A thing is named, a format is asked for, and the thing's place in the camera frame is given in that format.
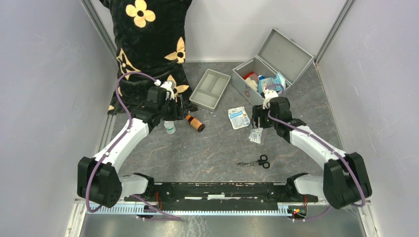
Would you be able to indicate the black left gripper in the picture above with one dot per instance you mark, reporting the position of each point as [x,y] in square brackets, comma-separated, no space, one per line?
[179,113]

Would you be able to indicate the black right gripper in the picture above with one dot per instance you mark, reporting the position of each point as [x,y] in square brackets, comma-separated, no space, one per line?
[258,111]

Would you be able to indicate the white plastic bottle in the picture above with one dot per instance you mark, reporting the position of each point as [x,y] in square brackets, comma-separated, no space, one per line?
[170,127]

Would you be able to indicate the white wipes packet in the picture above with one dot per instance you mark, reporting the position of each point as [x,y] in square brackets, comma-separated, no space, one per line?
[238,117]

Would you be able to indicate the amber pill bottle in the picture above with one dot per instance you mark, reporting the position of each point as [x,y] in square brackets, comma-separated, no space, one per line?
[195,123]

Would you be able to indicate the blue gauze packet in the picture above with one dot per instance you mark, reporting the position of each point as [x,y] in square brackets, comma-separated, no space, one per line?
[277,83]

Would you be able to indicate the grey plastic divider tray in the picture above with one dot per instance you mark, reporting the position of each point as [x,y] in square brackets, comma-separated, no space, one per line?
[210,89]

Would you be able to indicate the black handled scissors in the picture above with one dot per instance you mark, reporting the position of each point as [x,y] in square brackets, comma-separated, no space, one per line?
[262,161]

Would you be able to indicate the silver metal case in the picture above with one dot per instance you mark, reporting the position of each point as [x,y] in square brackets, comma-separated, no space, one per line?
[278,54]

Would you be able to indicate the clear bag of wipes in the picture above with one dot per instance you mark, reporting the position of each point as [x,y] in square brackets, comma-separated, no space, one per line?
[255,135]

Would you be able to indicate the red first aid pouch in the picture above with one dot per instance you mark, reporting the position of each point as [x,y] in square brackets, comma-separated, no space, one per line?
[248,76]

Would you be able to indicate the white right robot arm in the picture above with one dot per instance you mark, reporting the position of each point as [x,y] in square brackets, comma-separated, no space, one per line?
[344,180]

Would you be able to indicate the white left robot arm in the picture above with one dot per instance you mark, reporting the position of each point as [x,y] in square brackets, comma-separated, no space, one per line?
[98,177]

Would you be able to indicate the black floral velvet cloth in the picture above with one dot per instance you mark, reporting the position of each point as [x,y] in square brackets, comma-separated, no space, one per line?
[150,39]

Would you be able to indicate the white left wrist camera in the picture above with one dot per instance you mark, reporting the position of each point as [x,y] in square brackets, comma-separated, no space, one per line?
[169,86]

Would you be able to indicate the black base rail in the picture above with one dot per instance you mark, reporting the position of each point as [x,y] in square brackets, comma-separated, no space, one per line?
[227,196]

